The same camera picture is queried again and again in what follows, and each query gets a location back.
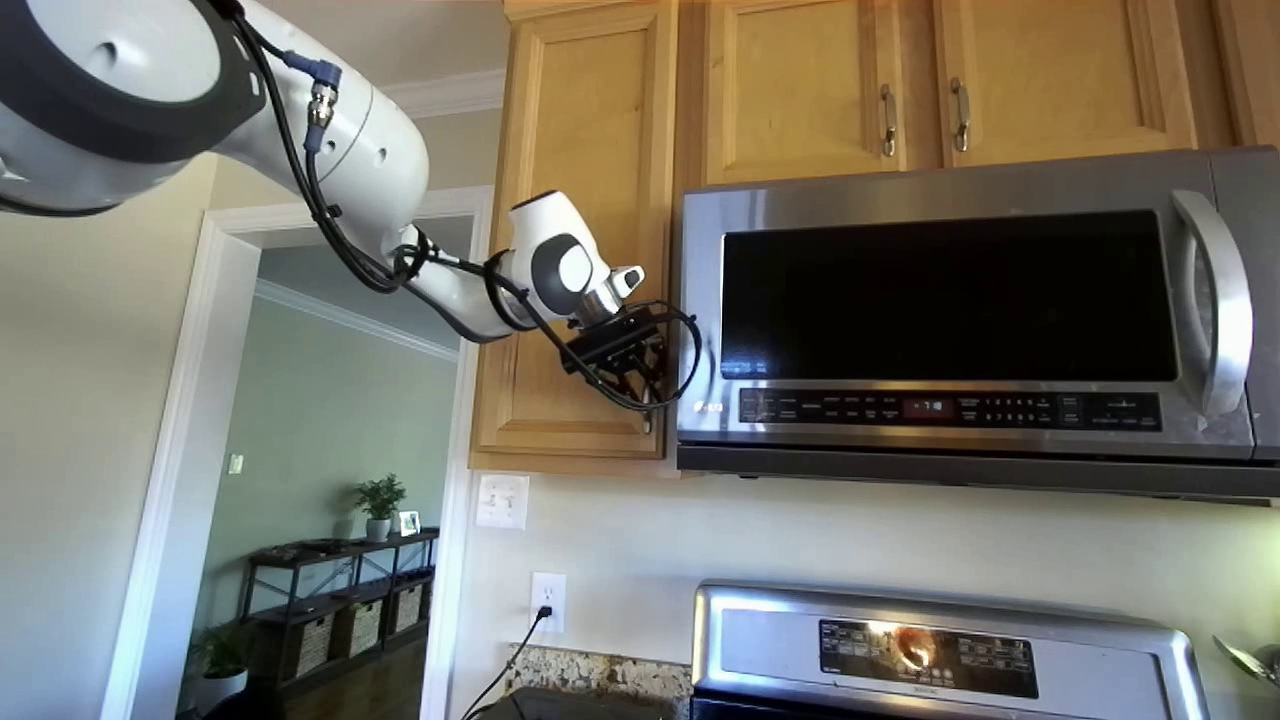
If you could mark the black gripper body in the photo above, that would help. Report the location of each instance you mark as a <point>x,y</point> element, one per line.
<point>609,347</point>

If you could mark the tall light wooden cabinet door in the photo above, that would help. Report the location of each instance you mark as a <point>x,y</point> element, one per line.
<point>574,202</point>

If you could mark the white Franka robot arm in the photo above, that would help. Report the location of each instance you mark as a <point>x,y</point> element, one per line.
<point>360,133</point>

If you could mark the small wooden cabinet door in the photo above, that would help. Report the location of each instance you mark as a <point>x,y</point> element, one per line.
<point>803,84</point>
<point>1067,75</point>

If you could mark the narrow wooden cabinet door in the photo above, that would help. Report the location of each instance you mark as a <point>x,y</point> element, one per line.
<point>1245,65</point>

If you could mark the small white container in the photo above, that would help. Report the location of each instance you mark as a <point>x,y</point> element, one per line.
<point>404,521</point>

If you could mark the green potted plant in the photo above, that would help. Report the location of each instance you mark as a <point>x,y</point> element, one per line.
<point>383,499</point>

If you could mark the stainless steel microwave oven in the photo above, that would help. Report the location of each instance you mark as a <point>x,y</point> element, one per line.
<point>963,307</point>

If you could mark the wicker storage basket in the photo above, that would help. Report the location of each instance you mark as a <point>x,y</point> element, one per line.
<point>310,646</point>
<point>404,607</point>
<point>360,624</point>

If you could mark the dark storage shelf unit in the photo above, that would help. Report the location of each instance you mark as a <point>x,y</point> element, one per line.
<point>321,573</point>

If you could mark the stainless steel gas stove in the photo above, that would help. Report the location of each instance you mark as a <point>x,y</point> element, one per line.
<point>935,653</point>

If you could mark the potted plant in white pot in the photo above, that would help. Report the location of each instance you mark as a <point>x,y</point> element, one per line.
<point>226,659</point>

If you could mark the white light switch plate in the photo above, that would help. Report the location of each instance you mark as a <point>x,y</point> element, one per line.
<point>503,501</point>

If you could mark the white wall power outlet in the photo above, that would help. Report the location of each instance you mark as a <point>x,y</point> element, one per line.
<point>548,603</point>

